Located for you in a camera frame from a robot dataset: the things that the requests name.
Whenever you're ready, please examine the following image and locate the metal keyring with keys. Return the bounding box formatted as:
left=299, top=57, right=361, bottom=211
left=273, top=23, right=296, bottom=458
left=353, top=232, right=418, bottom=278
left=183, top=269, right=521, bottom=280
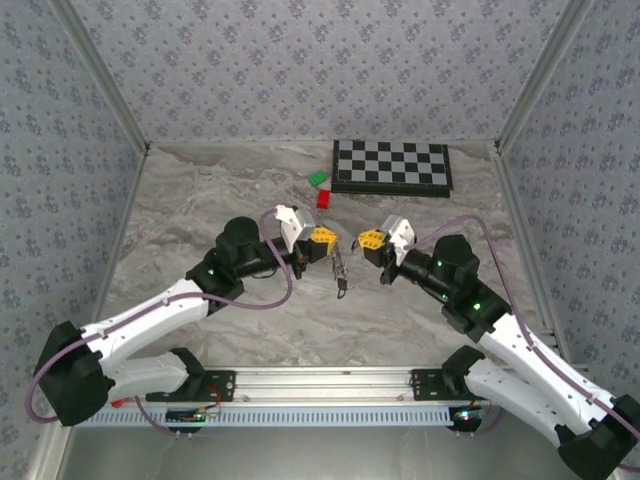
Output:
left=329, top=238, right=352, bottom=301

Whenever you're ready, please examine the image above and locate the black grey chessboard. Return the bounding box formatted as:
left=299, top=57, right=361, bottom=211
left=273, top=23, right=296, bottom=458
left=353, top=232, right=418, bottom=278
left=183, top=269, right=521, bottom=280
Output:
left=330, top=138, right=456, bottom=199

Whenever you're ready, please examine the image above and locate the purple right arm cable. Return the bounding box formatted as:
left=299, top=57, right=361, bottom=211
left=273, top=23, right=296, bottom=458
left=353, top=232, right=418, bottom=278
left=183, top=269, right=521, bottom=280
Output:
left=408, top=215, right=640, bottom=474

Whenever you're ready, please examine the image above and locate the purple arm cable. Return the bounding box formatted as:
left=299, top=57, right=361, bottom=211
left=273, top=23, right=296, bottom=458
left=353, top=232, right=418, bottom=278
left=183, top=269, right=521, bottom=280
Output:
left=25, top=207, right=295, bottom=440
left=408, top=215, right=640, bottom=474

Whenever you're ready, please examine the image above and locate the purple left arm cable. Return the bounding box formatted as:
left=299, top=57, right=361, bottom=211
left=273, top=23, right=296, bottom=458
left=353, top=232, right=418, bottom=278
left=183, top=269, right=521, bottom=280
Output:
left=25, top=207, right=295, bottom=440

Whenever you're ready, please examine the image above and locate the aluminium table side rail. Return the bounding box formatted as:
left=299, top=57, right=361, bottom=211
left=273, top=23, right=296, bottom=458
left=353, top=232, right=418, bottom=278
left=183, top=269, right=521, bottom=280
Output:
left=492, top=144, right=619, bottom=480
left=24, top=147, right=151, bottom=480

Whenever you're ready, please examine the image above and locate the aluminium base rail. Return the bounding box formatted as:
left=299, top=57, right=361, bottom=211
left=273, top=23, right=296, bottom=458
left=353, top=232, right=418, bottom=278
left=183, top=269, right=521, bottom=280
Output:
left=109, top=365, right=506, bottom=405

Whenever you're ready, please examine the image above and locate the light blue slotted cable duct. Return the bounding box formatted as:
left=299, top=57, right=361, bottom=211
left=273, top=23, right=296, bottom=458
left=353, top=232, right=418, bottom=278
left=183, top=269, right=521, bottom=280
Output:
left=82, top=405, right=454, bottom=428

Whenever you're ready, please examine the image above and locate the aluminium frame post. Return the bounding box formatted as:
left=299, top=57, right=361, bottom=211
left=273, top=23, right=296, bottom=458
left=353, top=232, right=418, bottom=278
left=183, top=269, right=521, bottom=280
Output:
left=494, top=0, right=599, bottom=151
left=48, top=0, right=151, bottom=154

